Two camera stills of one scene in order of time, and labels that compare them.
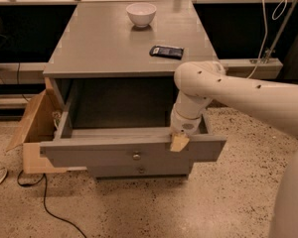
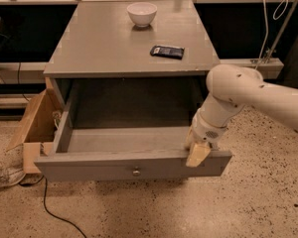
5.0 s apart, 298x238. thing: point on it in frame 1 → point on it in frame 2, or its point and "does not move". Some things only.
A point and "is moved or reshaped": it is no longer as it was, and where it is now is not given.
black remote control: x=167 y=52 does not move
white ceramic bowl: x=141 y=14 does not move
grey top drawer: x=119 y=148 is moved or reshaped
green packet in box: x=57 y=117 does not move
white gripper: x=185 y=124 → x=206 y=131
